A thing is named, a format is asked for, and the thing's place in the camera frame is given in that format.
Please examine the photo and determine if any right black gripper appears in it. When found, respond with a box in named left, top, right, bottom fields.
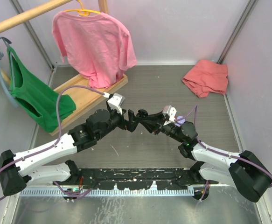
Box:
left=139, top=110, right=185, bottom=143

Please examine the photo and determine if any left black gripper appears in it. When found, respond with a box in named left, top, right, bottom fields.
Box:
left=97, top=106, right=140, bottom=140

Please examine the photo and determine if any lilac earbud charging case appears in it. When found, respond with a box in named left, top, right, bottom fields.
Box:
left=176, top=116, right=186, bottom=125

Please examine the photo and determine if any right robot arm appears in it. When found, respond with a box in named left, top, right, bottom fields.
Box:
left=137, top=110, right=272, bottom=202

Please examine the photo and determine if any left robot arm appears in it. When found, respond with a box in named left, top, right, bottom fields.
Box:
left=0, top=108, right=143, bottom=196

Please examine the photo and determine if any wooden clothes rack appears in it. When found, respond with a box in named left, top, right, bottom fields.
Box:
left=0, top=0, right=129, bottom=137

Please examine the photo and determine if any salmon folded cloth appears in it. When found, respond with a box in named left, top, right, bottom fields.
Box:
left=182, top=59, right=228, bottom=98

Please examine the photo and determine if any pink t-shirt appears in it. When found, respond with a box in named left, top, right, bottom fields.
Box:
left=52, top=11, right=137, bottom=88

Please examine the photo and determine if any green tank top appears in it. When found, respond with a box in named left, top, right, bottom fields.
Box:
left=6, top=45, right=77, bottom=133

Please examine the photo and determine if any orange clothes hanger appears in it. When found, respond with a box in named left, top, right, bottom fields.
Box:
left=64, top=0, right=100, bottom=16

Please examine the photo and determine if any grey-blue clothes hanger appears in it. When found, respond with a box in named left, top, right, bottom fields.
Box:
left=0, top=37, right=19, bottom=108

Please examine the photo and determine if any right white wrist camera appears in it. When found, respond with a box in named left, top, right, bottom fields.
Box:
left=162, top=105, right=177, bottom=125

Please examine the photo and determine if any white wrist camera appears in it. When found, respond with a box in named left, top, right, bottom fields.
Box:
left=162, top=105, right=177, bottom=125
left=103, top=92, right=126, bottom=115

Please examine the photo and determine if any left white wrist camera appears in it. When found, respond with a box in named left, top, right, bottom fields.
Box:
left=103, top=92, right=126, bottom=115

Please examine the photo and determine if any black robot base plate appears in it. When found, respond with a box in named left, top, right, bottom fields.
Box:
left=58, top=168, right=206, bottom=190

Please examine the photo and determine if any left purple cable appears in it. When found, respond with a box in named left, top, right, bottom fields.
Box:
left=0, top=85, right=108, bottom=202

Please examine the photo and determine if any white slotted cable duct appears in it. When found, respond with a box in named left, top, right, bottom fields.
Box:
left=20, top=187, right=195, bottom=197

